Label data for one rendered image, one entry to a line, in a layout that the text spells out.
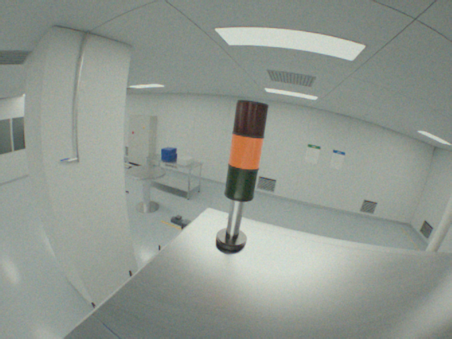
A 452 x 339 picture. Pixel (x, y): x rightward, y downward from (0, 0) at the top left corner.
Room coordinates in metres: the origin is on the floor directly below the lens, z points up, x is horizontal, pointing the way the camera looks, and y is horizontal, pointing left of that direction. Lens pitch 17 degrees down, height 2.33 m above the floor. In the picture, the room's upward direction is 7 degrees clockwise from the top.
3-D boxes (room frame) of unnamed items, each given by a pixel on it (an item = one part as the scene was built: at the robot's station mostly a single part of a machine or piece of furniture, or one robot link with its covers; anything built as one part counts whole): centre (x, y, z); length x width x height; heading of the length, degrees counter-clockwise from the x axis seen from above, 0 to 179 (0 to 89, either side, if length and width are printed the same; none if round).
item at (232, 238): (0.29, -0.03, 2.22); 0.06 x 0.06 x 0.25
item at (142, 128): (6.73, 3.50, 1.02); 1.20 x 0.43 x 2.05; 72
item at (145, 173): (3.70, 1.80, 0.46); 0.94 x 0.94 x 0.93
